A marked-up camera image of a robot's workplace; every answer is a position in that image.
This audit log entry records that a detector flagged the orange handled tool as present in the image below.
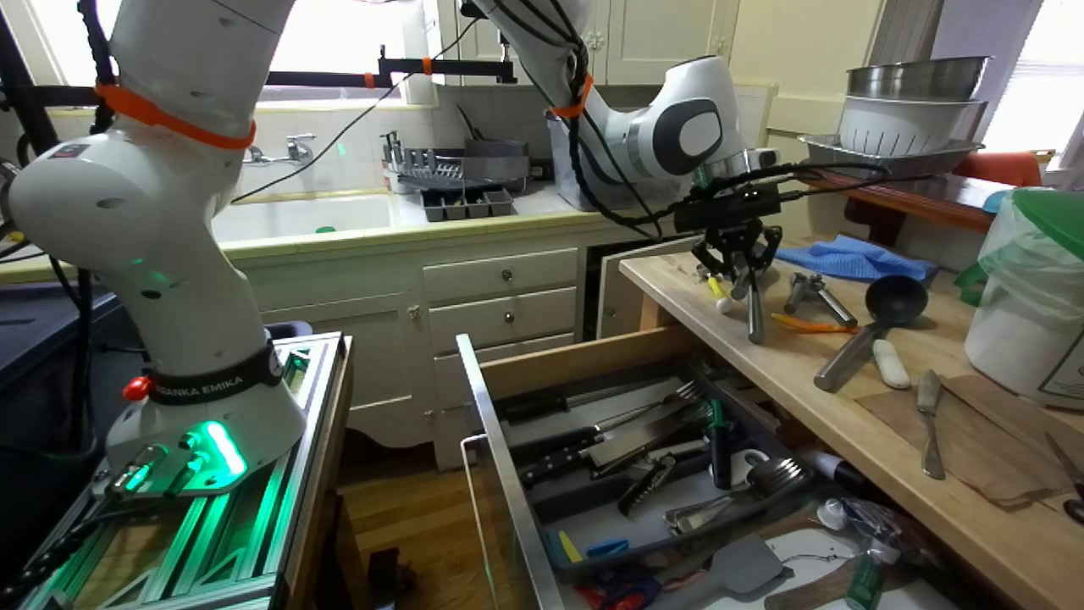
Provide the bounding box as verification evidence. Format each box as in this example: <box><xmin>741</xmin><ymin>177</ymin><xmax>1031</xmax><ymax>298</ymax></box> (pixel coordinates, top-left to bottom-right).
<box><xmin>772</xmin><ymin>315</ymin><xmax>857</xmax><ymax>334</ymax></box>

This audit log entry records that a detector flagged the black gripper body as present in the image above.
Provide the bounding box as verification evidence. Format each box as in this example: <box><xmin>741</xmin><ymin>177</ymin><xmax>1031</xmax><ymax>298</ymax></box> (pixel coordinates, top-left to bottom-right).
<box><xmin>673</xmin><ymin>186</ymin><xmax>783</xmax><ymax>256</ymax></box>

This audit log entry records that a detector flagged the white green plastic bag bin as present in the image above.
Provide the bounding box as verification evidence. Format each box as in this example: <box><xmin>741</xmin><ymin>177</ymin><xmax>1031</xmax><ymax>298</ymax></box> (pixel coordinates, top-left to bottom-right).
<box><xmin>959</xmin><ymin>188</ymin><xmax>1084</xmax><ymax>411</ymax></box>

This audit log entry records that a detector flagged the blue cloth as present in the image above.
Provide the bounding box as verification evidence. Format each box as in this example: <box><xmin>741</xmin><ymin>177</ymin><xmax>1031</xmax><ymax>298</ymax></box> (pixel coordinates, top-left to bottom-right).
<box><xmin>781</xmin><ymin>235</ymin><xmax>934</xmax><ymax>282</ymax></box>

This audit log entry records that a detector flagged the grey cutlery tray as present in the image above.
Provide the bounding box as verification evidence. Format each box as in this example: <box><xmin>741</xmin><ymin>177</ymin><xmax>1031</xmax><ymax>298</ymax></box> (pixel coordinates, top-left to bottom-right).
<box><xmin>500</xmin><ymin>370</ymin><xmax>811</xmax><ymax>573</ymax></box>

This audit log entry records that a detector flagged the black round ladle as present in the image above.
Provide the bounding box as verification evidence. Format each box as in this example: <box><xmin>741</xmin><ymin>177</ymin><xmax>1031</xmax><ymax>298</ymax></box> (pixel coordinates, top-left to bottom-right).
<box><xmin>812</xmin><ymin>274</ymin><xmax>930</xmax><ymax>393</ymax></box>

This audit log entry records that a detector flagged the metal bowl stack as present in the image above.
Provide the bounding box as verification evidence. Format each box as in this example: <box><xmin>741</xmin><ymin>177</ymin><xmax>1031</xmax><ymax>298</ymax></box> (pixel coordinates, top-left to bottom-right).
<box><xmin>803</xmin><ymin>53</ymin><xmax>991</xmax><ymax>181</ymax></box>

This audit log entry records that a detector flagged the open wooden drawer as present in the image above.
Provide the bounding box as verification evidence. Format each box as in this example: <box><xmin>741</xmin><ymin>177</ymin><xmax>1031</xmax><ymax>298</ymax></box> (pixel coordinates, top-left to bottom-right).
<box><xmin>454</xmin><ymin>332</ymin><xmax>1007</xmax><ymax>610</ymax></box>

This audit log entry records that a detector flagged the grey spatula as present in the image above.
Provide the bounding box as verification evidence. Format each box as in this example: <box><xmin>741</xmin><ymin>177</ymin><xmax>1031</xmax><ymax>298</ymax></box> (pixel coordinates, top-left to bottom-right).
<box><xmin>650</xmin><ymin>535</ymin><xmax>793</xmax><ymax>610</ymax></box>

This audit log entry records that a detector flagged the green black peeler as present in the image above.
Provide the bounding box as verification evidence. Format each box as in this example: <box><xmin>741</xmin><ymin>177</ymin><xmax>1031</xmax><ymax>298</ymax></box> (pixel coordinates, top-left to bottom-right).
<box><xmin>704</xmin><ymin>401</ymin><xmax>731</xmax><ymax>492</ymax></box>

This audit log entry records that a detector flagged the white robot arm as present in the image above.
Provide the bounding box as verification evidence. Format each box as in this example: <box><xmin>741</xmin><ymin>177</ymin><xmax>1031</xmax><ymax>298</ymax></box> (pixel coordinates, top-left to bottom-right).
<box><xmin>6</xmin><ymin>0</ymin><xmax>754</xmax><ymax>497</ymax></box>

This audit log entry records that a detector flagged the white sink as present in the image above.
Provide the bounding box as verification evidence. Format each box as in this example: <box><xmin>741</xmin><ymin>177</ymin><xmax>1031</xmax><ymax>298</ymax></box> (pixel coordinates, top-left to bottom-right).
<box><xmin>214</xmin><ymin>197</ymin><xmax>426</xmax><ymax>244</ymax></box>

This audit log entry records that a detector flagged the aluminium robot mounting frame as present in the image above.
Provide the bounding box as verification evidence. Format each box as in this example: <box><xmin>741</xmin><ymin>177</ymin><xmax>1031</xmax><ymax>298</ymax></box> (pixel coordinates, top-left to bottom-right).
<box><xmin>3</xmin><ymin>332</ymin><xmax>352</xmax><ymax>610</ymax></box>

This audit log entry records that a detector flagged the wooden cutting board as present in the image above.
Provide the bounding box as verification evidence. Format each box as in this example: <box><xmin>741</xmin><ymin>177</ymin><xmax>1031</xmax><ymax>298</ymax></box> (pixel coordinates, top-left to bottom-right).
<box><xmin>855</xmin><ymin>370</ymin><xmax>1084</xmax><ymax>513</ymax></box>

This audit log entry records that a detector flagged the white handled knife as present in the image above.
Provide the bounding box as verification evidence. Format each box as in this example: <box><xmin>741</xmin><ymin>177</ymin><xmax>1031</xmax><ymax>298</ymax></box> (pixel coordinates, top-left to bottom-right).
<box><xmin>872</xmin><ymin>340</ymin><xmax>912</xmax><ymax>391</ymax></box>

